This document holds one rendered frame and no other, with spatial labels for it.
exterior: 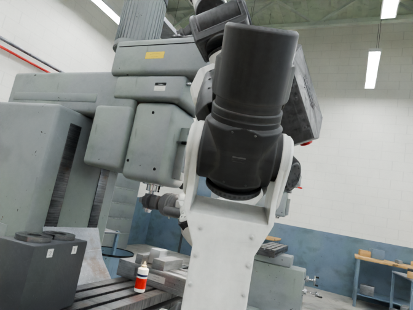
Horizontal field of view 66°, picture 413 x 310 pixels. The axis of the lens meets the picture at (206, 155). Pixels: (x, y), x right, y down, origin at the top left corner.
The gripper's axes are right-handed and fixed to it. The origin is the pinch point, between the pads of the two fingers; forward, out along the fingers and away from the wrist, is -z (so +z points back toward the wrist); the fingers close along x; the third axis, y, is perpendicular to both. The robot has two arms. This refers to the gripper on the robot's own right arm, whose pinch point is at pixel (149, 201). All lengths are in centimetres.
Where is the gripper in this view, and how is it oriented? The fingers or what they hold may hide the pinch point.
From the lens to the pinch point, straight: 132.9
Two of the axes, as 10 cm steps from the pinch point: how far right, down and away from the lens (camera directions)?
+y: -1.7, 9.7, -1.7
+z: 7.3, 0.1, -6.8
